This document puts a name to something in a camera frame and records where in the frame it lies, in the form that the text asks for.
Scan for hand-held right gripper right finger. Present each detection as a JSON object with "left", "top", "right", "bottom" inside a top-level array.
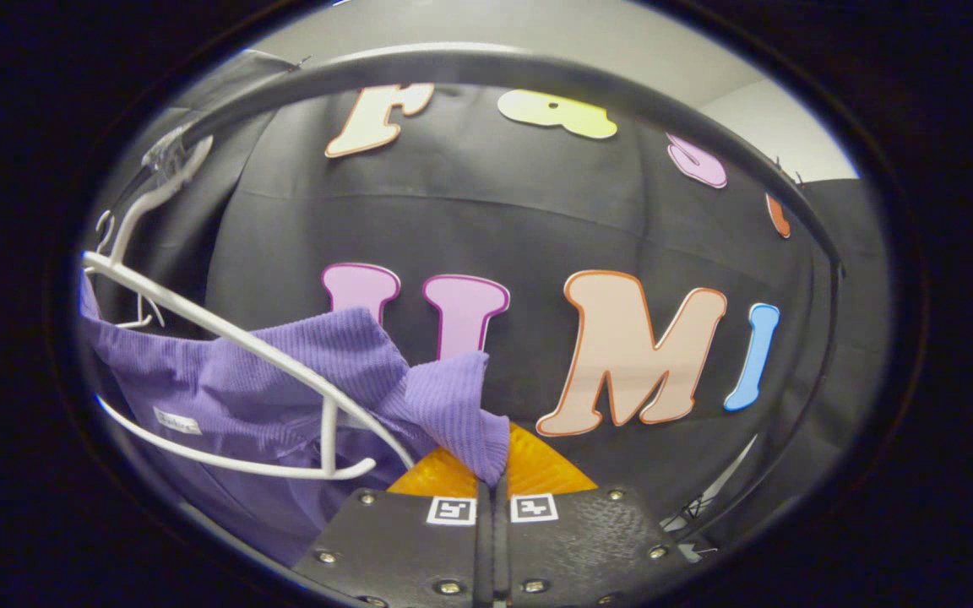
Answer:
[{"left": 493, "top": 421, "right": 700, "bottom": 608}]

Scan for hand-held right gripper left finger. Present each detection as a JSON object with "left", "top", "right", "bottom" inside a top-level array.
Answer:
[{"left": 291, "top": 446, "right": 489, "bottom": 608}]

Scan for purple button shirt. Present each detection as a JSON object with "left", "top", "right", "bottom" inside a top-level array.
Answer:
[{"left": 75, "top": 269, "right": 513, "bottom": 568}]

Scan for black floor cables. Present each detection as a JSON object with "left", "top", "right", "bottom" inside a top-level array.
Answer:
[{"left": 662, "top": 494, "right": 728, "bottom": 560}]

